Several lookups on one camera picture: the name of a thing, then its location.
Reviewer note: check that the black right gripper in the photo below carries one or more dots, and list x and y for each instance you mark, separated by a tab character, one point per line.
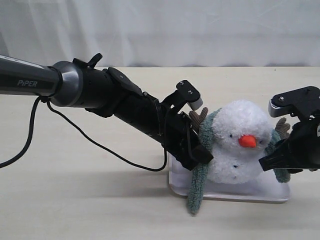
301	151

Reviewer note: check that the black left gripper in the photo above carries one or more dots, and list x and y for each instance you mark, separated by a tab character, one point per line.
182	142

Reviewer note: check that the white plush snowman toy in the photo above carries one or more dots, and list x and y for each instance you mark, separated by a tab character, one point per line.
237	150

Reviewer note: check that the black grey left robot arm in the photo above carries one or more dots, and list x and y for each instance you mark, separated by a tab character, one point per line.
109	92

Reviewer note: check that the white square tray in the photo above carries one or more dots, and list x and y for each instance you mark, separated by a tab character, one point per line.
263	189

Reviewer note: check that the white backdrop curtain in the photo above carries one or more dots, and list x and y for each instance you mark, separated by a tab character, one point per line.
163	33

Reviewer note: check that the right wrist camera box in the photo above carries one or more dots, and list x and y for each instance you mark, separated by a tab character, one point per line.
303	103

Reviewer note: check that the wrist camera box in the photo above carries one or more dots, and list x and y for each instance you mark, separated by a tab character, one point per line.
303	103
185	93

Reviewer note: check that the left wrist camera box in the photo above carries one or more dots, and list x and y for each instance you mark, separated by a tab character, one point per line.
185	93

